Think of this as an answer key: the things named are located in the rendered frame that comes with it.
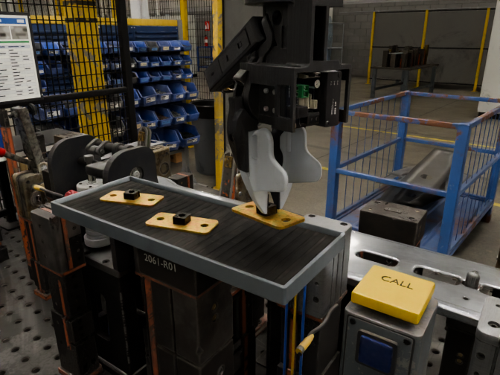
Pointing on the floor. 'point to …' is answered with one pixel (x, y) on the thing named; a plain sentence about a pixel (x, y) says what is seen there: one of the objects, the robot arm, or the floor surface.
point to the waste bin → (206, 142)
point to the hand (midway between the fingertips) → (267, 196)
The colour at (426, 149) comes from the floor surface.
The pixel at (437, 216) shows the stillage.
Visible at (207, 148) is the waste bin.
